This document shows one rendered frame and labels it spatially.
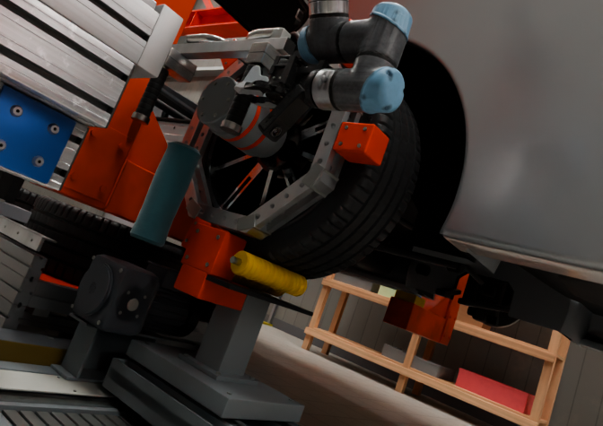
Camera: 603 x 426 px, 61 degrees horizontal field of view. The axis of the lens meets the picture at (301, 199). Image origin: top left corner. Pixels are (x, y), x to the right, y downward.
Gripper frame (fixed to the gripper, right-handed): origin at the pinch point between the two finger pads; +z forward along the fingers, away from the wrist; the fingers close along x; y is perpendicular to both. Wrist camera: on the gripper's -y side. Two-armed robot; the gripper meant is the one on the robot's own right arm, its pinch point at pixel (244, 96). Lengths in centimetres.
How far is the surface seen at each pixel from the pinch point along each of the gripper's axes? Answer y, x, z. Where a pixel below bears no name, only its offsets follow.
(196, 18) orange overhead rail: 232, -249, 445
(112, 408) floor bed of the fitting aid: -76, -23, 29
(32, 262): -51, -6, 65
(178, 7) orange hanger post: 33, -9, 55
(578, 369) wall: -8, -461, 4
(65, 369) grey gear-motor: -74, -18, 48
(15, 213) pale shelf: -40, 11, 49
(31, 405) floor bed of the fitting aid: -76, -1, 28
